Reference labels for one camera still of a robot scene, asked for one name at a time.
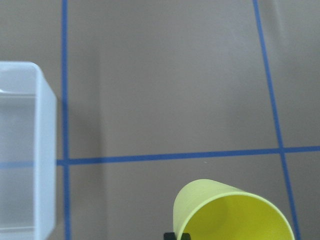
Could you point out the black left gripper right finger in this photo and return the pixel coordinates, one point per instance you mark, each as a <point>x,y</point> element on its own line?
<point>186,236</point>

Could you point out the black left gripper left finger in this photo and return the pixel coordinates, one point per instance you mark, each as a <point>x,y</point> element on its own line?
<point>169,236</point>

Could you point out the yellow plastic cup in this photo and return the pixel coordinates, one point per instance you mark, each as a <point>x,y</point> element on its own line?
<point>206,209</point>

